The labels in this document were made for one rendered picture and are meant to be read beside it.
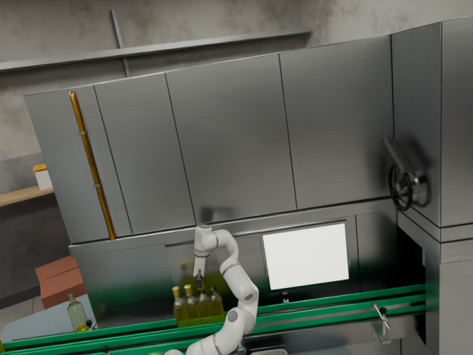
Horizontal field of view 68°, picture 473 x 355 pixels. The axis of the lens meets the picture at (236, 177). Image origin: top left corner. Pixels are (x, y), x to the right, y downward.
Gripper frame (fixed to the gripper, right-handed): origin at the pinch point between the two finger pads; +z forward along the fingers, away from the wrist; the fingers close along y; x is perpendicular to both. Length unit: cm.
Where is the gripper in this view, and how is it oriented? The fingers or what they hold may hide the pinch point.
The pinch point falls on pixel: (199, 282)
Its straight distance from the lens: 173.7
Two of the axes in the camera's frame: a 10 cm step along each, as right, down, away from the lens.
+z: -1.0, 9.6, 2.8
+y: 0.0, 2.8, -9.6
